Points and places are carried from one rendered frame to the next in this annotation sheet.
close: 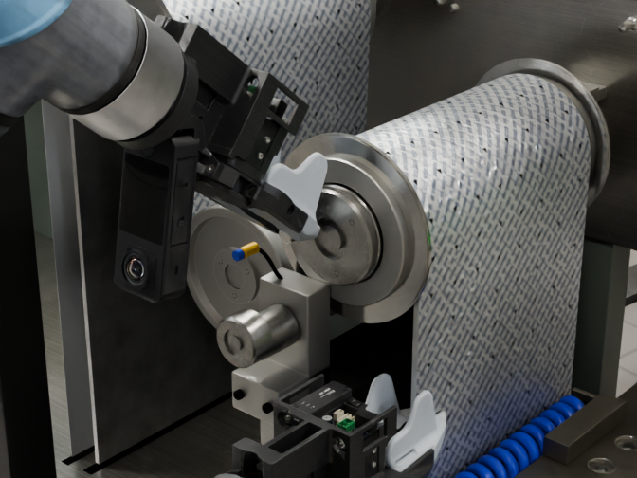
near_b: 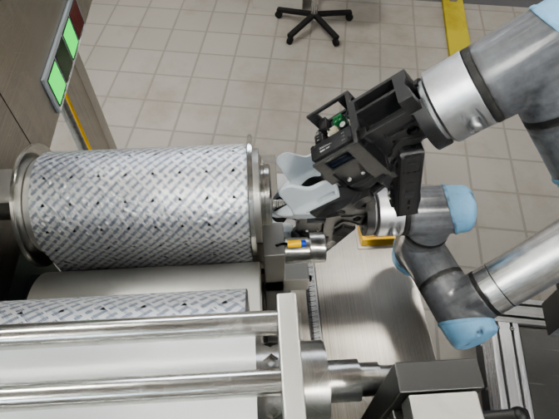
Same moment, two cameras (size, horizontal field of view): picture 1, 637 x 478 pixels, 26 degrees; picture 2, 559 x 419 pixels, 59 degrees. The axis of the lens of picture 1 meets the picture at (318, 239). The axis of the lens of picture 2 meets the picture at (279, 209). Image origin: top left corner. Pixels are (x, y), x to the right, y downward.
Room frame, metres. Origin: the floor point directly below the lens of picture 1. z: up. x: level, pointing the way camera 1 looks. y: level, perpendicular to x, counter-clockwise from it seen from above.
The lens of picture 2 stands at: (1.17, 0.26, 1.73)
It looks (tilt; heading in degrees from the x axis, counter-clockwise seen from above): 55 degrees down; 226
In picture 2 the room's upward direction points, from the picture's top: straight up
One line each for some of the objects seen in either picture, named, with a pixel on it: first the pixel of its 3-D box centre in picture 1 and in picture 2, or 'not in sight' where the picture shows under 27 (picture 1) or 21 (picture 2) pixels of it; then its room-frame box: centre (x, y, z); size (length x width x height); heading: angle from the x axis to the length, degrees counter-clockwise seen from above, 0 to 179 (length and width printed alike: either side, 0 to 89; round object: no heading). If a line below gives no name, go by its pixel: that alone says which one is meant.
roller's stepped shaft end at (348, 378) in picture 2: not in sight; (363, 379); (1.04, 0.22, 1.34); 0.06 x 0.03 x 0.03; 139
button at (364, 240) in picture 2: not in sight; (376, 227); (0.66, 0.01, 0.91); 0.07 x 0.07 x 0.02; 49
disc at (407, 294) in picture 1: (350, 229); (252, 195); (0.94, -0.02, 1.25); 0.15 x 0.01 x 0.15; 49
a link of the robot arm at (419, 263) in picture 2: not in sight; (422, 252); (0.70, 0.13, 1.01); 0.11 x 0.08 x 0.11; 65
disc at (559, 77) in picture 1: (534, 141); (42, 204); (1.13, -0.19, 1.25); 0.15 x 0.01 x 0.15; 49
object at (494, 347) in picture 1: (500, 354); not in sight; (0.99, -0.15, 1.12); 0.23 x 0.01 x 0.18; 139
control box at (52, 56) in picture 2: not in sight; (66, 49); (0.93, -0.53, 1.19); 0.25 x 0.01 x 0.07; 49
